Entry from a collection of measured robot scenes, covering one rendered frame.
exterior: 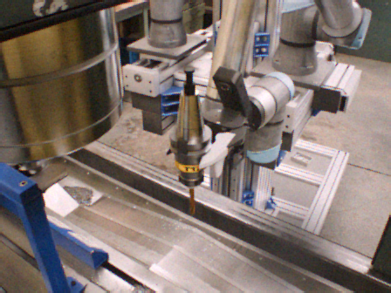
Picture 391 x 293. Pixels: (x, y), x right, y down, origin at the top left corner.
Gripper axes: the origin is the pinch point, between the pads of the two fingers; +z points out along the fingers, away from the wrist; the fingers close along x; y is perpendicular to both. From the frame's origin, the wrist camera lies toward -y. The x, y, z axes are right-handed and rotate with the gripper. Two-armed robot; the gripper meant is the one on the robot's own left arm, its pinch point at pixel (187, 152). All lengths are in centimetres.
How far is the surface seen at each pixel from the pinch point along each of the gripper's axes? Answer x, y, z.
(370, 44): 47, 108, -438
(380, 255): -32, 45, -43
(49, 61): -6.2, -23.9, 25.0
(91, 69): -6.8, -22.3, 21.8
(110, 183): 67, 63, -41
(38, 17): -10.9, -28.4, 28.3
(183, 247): 20, 56, -25
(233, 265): 5, 58, -29
